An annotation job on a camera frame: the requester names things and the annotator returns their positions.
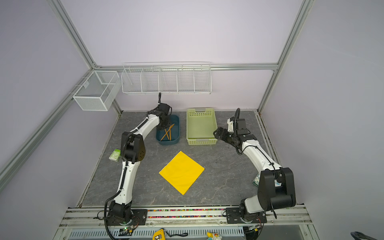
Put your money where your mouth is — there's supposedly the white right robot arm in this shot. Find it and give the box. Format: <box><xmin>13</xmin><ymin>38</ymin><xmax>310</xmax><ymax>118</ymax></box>
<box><xmin>214</xmin><ymin>117</ymin><xmax>296</xmax><ymax>222</ymax></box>

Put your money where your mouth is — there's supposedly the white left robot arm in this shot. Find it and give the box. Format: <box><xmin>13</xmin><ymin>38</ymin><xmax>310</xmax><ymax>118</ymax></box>
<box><xmin>104</xmin><ymin>103</ymin><xmax>172</xmax><ymax>224</ymax></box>

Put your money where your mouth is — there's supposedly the yellow paper napkin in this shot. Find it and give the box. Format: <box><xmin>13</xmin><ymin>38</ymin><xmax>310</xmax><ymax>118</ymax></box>
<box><xmin>159</xmin><ymin>151</ymin><xmax>205</xmax><ymax>195</ymax></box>

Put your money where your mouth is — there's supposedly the dark teal plastic tub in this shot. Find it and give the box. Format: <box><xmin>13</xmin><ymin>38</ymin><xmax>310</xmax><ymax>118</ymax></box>
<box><xmin>156</xmin><ymin>115</ymin><xmax>180</xmax><ymax>146</ymax></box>

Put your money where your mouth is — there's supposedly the light green perforated basket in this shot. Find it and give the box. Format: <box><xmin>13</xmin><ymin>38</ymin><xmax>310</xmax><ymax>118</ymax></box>
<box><xmin>187</xmin><ymin>108</ymin><xmax>218</xmax><ymax>146</ymax></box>

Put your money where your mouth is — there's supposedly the colourful tissue packet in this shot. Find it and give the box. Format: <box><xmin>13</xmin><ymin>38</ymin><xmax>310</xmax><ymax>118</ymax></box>
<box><xmin>253</xmin><ymin>173</ymin><xmax>261</xmax><ymax>187</ymax></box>

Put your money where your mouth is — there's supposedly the small green box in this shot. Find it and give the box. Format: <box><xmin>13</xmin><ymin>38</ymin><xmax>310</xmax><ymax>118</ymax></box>
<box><xmin>109</xmin><ymin>149</ymin><xmax>121</xmax><ymax>162</ymax></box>

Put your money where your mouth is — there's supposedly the yellow white toy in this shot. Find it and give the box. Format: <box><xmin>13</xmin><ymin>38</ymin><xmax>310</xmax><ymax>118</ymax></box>
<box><xmin>207</xmin><ymin>232</ymin><xmax>223</xmax><ymax>240</ymax></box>

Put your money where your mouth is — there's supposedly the yellow handheld device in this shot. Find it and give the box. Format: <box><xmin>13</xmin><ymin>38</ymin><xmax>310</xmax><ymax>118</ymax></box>
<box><xmin>152</xmin><ymin>229</ymin><xmax>166</xmax><ymax>240</ymax></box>

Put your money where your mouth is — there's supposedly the white wire wall basket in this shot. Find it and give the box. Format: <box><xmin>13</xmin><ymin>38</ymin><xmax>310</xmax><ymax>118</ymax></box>
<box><xmin>121</xmin><ymin>62</ymin><xmax>212</xmax><ymax>95</ymax></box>

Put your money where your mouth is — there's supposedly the white mesh wall box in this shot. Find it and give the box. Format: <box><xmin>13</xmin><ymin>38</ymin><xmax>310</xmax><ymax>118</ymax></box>
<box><xmin>73</xmin><ymin>70</ymin><xmax>122</xmax><ymax>112</ymax></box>

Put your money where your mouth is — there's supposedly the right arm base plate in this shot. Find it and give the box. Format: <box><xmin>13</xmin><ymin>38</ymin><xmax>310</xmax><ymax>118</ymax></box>
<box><xmin>223</xmin><ymin>207</ymin><xmax>267</xmax><ymax>224</ymax></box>

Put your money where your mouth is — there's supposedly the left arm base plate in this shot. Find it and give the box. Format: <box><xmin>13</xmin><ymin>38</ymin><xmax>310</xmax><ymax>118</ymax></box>
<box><xmin>106</xmin><ymin>209</ymin><xmax>148</xmax><ymax>226</ymax></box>

